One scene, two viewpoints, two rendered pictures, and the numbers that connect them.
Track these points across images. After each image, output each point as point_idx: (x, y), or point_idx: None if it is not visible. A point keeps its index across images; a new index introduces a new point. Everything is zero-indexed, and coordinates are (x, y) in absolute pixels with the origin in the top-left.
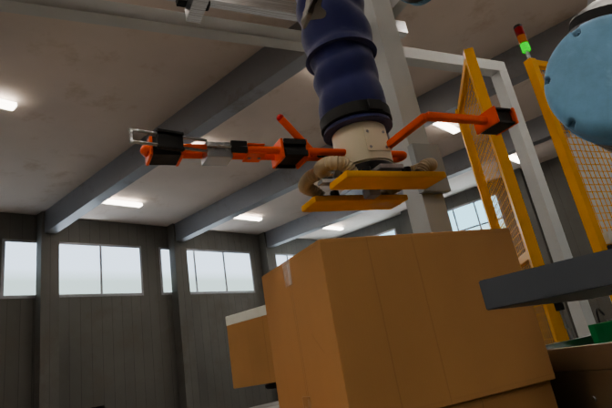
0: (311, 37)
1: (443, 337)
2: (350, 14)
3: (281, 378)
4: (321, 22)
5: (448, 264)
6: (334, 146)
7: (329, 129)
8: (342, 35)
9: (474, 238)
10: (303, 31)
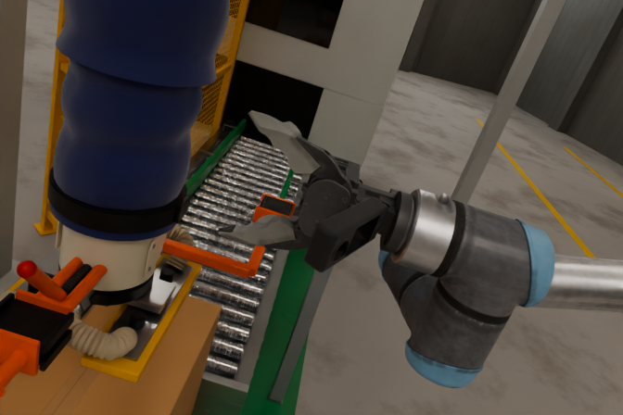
0: (125, 35)
1: None
2: (221, 26)
3: None
4: (166, 23)
5: (182, 402)
6: (80, 244)
7: (91, 236)
8: (195, 83)
9: (203, 348)
10: None
